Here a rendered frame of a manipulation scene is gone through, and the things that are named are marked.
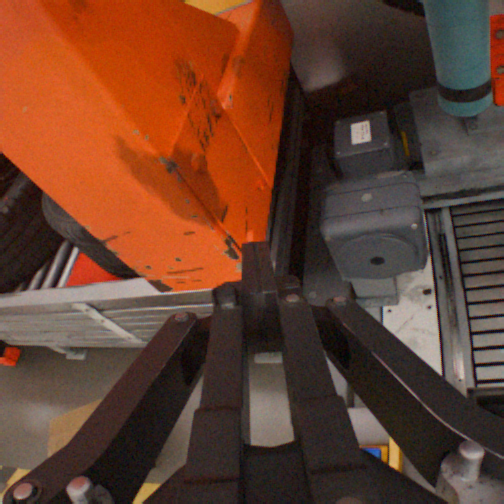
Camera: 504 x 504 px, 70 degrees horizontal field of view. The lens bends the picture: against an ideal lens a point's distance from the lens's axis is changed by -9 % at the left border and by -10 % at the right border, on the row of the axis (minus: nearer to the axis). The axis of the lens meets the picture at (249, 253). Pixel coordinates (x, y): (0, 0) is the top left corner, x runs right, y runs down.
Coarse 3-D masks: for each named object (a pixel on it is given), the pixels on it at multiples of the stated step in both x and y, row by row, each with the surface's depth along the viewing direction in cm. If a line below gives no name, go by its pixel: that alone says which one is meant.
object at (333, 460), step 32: (288, 320) 14; (288, 352) 12; (320, 352) 12; (288, 384) 13; (320, 384) 11; (320, 416) 9; (320, 448) 8; (352, 448) 8; (320, 480) 7; (352, 480) 7
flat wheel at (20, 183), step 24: (0, 168) 142; (0, 192) 129; (24, 192) 114; (0, 216) 109; (24, 216) 115; (0, 240) 112; (24, 240) 117; (48, 240) 123; (0, 264) 116; (24, 264) 121; (0, 288) 123
